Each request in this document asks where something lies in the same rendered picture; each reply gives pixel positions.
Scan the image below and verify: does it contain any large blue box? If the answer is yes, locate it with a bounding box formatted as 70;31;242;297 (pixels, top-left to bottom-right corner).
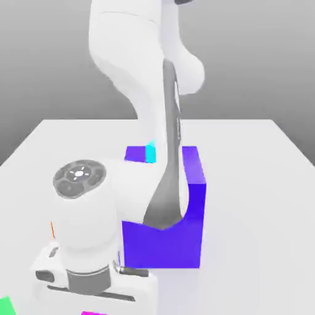
122;145;207;269

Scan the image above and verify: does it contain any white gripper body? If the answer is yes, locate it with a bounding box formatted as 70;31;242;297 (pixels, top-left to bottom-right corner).
33;270;160;315

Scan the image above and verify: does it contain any small green cube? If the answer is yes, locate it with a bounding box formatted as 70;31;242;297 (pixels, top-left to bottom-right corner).
0;295;17;315

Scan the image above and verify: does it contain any small cyan cube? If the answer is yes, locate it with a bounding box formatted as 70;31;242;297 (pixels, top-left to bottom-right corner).
145;138;158;164

